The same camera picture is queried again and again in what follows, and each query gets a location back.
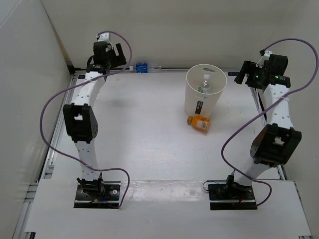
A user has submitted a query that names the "blue label plastic bottle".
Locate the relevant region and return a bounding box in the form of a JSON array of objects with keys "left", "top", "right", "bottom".
[{"left": 129, "top": 63, "right": 161, "bottom": 74}]

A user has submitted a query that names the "small green label water bottle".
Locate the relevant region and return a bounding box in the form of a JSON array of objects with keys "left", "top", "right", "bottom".
[{"left": 197, "top": 74, "right": 213, "bottom": 94}]

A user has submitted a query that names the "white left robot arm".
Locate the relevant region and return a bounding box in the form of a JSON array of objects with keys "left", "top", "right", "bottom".
[{"left": 63, "top": 41, "right": 127, "bottom": 199}]

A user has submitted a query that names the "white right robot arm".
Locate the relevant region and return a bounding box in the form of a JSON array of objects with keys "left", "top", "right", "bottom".
[{"left": 224, "top": 50, "right": 302, "bottom": 199}]

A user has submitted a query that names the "white plastic bin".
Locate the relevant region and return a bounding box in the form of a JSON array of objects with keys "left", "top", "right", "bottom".
[{"left": 184, "top": 64, "right": 227, "bottom": 118}]

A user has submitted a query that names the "orange juice bottle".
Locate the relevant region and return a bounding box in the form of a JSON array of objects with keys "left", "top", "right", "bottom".
[{"left": 187, "top": 116, "right": 211, "bottom": 133}]

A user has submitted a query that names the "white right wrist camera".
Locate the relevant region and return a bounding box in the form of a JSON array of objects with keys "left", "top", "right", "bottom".
[{"left": 256, "top": 50, "right": 273, "bottom": 68}]

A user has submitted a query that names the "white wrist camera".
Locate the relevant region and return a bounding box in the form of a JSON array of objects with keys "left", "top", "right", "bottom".
[
  {"left": 256, "top": 50, "right": 273, "bottom": 68},
  {"left": 96, "top": 32, "right": 112, "bottom": 46}
]

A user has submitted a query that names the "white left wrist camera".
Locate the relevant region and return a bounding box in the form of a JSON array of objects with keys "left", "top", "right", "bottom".
[{"left": 96, "top": 32, "right": 112, "bottom": 46}]

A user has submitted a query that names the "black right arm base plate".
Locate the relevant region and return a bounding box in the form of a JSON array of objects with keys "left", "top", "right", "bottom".
[{"left": 208, "top": 184, "right": 257, "bottom": 211}]

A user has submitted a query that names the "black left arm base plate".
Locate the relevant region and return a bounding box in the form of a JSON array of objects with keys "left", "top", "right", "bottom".
[{"left": 73, "top": 181, "right": 121, "bottom": 209}]

